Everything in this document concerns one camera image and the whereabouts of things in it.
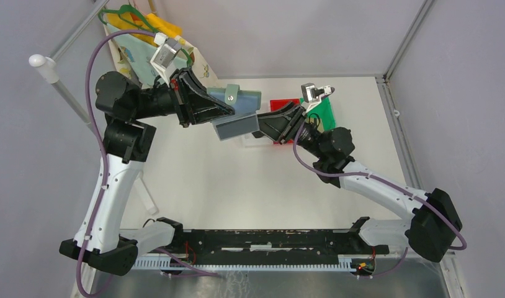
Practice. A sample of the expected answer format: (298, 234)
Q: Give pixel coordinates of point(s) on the white clothes rack pole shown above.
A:
(45, 66)

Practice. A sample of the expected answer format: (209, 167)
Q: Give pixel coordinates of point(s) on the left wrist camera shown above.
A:
(163, 59)

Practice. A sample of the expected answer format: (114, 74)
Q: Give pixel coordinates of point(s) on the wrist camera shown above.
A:
(313, 95)
(163, 59)

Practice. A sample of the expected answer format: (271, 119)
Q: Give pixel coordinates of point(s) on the red plastic bin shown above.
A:
(278, 104)

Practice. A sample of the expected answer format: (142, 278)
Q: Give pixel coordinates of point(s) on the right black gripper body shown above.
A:
(294, 125)

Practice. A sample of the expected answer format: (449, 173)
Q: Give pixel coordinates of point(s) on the yellow cloth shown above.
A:
(149, 22)

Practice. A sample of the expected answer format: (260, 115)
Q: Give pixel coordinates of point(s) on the cream printed cloth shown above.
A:
(199, 64)

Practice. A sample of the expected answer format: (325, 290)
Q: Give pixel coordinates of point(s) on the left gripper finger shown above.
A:
(202, 110)
(188, 85)

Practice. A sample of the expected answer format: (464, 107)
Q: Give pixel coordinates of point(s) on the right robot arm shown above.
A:
(428, 222)

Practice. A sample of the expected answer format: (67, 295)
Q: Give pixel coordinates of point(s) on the aluminium frame rail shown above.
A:
(318, 236)

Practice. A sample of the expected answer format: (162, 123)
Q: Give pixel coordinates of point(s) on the white plastic bin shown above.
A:
(250, 141)

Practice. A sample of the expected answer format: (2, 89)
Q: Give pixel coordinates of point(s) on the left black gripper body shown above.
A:
(180, 96)

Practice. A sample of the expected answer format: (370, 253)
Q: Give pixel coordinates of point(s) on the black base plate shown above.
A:
(269, 246)

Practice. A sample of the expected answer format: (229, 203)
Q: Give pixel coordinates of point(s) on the green plastic bin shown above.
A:
(322, 116)

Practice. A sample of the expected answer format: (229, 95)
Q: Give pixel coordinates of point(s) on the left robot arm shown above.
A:
(125, 146)

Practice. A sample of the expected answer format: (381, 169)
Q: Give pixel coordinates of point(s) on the green clothes hanger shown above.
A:
(123, 9)

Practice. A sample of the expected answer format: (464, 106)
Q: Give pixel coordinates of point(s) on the dark grey card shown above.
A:
(236, 125)

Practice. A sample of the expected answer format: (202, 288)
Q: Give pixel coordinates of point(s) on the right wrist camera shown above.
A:
(313, 95)

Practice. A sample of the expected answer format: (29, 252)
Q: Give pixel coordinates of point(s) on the light blue printed cloth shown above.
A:
(139, 54)

